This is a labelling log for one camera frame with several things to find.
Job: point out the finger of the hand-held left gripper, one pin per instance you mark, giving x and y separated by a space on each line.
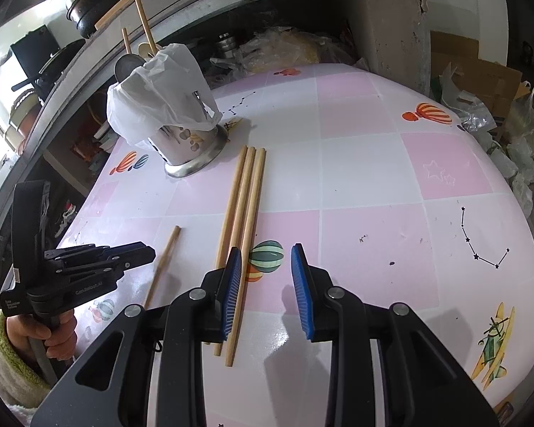
115 267
129 250

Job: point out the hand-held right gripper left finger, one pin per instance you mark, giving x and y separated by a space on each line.
231 293

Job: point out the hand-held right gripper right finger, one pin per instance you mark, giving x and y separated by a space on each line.
300 293

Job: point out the metal utensil holder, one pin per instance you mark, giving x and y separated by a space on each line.
191 151

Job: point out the metal ladle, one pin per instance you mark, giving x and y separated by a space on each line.
124 67

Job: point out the cream plastic ladle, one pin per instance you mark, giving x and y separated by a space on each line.
146 49

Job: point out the person's left forearm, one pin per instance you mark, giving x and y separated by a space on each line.
9 369

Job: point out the person's left hand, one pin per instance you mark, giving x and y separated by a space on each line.
58 333

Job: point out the brown clay pot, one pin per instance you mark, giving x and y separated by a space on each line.
18 135

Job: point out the white plastic bag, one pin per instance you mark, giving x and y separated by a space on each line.
160 93

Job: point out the black wok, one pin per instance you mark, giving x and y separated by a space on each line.
53 66

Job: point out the black box appliance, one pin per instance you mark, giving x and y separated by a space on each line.
31 46

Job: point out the black cooking pot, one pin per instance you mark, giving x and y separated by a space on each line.
93 20

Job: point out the steel pot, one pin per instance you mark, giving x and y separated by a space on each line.
226 43

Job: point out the bagged yellow food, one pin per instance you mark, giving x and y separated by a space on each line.
289 49

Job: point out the pile of plastic bags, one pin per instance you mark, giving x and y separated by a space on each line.
520 173

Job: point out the cardboard box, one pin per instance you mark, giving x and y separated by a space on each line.
471 66

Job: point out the translucent plastic bag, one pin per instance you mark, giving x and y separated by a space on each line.
524 113

